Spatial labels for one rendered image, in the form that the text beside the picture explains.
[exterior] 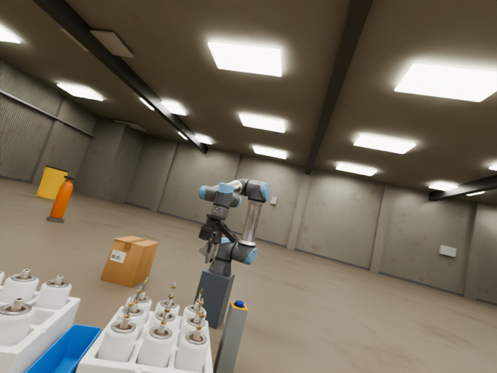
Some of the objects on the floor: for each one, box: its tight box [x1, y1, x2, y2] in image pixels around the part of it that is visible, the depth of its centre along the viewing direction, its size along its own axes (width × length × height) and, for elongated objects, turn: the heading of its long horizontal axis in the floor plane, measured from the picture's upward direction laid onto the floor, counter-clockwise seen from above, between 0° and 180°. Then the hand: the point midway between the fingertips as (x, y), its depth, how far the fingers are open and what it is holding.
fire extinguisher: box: [46, 175, 75, 224], centre depth 333 cm, size 27×27×63 cm
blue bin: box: [24, 324, 102, 373], centre depth 79 cm, size 30×11×12 cm, turn 74°
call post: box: [213, 302, 248, 373], centre depth 102 cm, size 7×7×31 cm
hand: (210, 260), depth 106 cm, fingers open, 3 cm apart
